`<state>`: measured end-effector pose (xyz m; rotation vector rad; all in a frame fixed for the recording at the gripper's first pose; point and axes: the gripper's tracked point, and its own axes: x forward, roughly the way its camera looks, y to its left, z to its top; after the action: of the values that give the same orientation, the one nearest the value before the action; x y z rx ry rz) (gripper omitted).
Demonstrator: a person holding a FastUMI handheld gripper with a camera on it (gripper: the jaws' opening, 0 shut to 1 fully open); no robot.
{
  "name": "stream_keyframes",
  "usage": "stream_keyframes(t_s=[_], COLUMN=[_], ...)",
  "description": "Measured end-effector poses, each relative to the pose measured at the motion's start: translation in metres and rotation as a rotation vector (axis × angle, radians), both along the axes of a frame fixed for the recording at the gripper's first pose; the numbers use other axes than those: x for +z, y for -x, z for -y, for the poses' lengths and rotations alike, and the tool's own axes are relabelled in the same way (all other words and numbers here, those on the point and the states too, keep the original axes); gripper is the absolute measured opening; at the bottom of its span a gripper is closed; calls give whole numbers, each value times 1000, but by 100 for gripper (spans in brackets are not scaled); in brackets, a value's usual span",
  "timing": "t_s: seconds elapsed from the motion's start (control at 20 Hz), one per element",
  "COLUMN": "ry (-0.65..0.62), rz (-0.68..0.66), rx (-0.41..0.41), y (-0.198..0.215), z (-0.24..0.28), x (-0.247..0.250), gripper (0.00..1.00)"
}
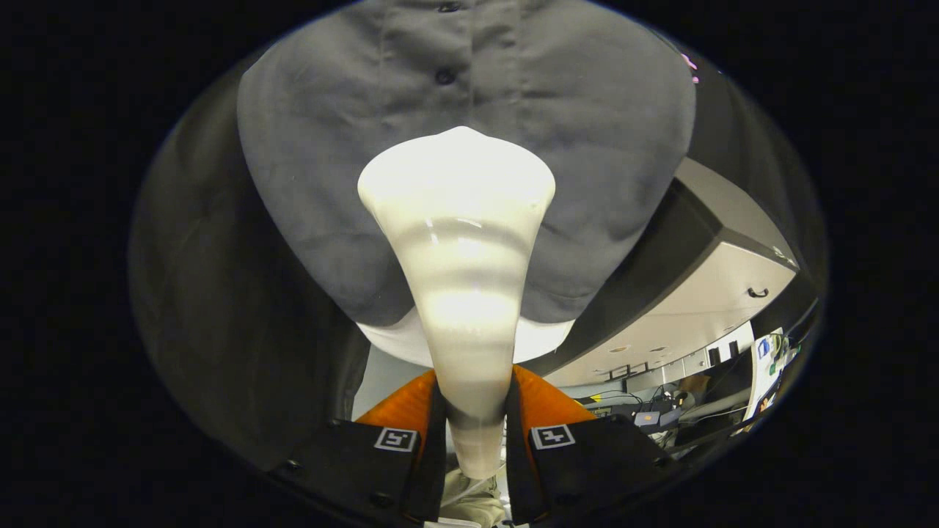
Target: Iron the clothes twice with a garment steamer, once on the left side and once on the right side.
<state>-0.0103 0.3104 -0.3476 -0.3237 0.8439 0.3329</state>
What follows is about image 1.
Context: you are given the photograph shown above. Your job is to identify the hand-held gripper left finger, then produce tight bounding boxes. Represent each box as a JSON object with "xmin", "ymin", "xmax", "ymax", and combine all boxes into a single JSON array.
[{"xmin": 271, "ymin": 369, "xmax": 448, "ymax": 526}]

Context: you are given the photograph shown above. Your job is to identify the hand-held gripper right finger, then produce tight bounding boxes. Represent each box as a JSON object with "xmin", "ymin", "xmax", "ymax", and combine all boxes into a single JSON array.
[{"xmin": 506, "ymin": 364, "xmax": 687, "ymax": 526}]

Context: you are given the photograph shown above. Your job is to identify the white garment steamer head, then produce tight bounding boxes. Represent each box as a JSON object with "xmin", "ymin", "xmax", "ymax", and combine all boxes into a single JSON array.
[{"xmin": 357, "ymin": 126, "xmax": 557, "ymax": 481}]

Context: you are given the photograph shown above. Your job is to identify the grey button shirt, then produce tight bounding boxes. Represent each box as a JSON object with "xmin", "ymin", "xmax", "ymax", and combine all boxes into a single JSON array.
[{"xmin": 236, "ymin": 0, "xmax": 698, "ymax": 327}]

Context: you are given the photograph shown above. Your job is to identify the grey cabinet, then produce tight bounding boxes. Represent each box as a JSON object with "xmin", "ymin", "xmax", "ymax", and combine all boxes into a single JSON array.
[{"xmin": 525, "ymin": 156, "xmax": 800, "ymax": 389}]

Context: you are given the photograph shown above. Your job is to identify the white desk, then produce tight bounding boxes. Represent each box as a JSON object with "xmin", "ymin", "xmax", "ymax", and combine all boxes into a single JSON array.
[{"xmin": 742, "ymin": 326, "xmax": 800, "ymax": 422}]

